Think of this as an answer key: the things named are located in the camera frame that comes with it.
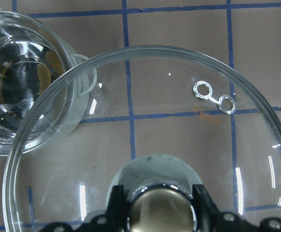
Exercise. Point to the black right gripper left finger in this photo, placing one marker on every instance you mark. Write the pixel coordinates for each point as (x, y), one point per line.
(117, 210)

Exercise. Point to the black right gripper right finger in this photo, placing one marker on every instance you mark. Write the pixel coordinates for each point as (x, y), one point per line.
(208, 215)

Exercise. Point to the glass pot lid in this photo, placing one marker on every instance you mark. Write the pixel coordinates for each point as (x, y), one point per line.
(159, 120)

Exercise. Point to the pale green cooking pot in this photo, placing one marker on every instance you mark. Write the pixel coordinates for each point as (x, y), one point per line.
(31, 59)

